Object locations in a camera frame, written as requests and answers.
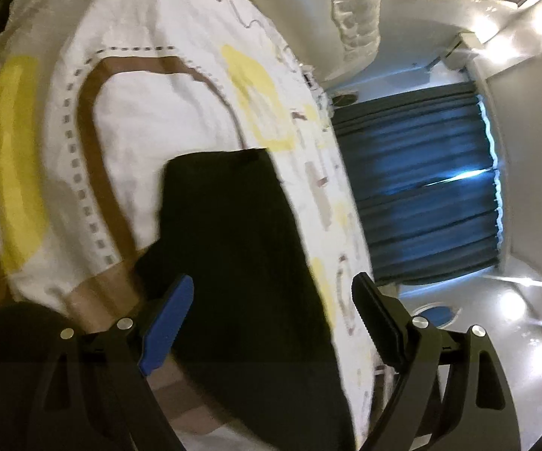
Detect black pants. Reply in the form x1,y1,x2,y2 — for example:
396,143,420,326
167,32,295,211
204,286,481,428
135,150,354,450

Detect dark blue curtain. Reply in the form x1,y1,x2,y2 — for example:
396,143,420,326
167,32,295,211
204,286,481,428
332,82,503,285

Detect white patterned bed cover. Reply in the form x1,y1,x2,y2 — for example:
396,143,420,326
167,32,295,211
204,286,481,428
0,0,379,444

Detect white air conditioner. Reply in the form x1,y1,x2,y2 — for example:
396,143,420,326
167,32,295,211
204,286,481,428
440,32,481,69

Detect white tufted headboard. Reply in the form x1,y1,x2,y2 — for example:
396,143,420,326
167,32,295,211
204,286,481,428
251,0,381,88

